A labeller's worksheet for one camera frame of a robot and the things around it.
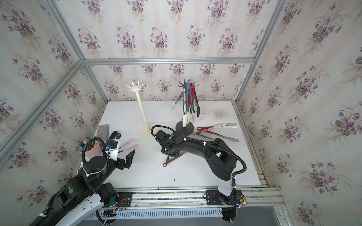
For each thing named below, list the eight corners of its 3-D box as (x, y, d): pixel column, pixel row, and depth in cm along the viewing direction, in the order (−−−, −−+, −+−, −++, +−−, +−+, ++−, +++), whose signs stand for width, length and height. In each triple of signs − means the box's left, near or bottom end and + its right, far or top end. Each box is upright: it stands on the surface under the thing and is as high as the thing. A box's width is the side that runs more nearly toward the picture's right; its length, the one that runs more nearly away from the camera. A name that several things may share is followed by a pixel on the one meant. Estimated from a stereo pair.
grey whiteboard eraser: (99, 144, 97) (96, 141, 94) (100, 129, 105) (97, 126, 101) (110, 141, 99) (107, 138, 95) (109, 127, 107) (107, 123, 103)
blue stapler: (112, 140, 98) (109, 136, 94) (116, 134, 101) (114, 130, 97) (117, 142, 97) (114, 138, 93) (121, 135, 101) (119, 131, 96)
